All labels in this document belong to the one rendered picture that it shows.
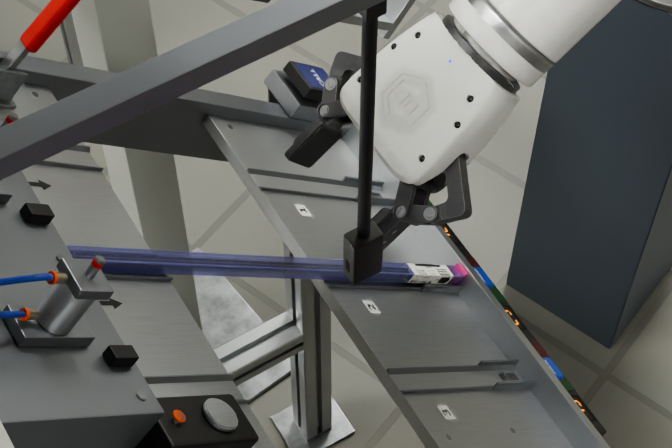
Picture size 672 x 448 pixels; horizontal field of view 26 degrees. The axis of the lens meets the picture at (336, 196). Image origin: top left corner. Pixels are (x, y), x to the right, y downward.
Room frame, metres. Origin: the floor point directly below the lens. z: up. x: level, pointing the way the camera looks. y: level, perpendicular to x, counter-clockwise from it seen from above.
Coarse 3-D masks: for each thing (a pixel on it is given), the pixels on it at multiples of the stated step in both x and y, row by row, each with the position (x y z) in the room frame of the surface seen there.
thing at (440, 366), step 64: (256, 128) 0.77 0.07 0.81; (256, 192) 0.67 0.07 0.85; (320, 192) 0.71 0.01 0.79; (320, 256) 0.62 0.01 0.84; (384, 256) 0.66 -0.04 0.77; (384, 320) 0.57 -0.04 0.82; (448, 320) 0.60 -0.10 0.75; (384, 384) 0.50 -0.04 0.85; (448, 384) 0.52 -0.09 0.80; (512, 384) 0.55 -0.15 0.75
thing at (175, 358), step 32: (32, 96) 0.66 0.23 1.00; (64, 160) 0.60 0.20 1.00; (64, 192) 0.57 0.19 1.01; (96, 192) 0.58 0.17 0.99; (64, 224) 0.53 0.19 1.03; (96, 224) 0.54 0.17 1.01; (128, 224) 0.56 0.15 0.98; (128, 288) 0.49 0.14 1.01; (160, 288) 0.50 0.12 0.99; (128, 320) 0.46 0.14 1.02; (160, 320) 0.47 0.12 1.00; (192, 320) 0.48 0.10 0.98; (160, 352) 0.44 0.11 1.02; (192, 352) 0.45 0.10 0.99; (160, 384) 0.41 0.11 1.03; (192, 384) 0.42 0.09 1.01; (224, 384) 0.43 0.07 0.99
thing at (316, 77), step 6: (300, 66) 0.84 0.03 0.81; (306, 66) 0.85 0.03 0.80; (306, 72) 0.84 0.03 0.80; (312, 72) 0.84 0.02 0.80; (318, 72) 0.85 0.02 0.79; (324, 72) 0.86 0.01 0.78; (306, 78) 0.83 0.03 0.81; (312, 78) 0.83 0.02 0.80; (318, 78) 0.84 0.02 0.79; (324, 78) 0.84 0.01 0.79; (312, 84) 0.82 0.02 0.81; (318, 84) 0.83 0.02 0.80
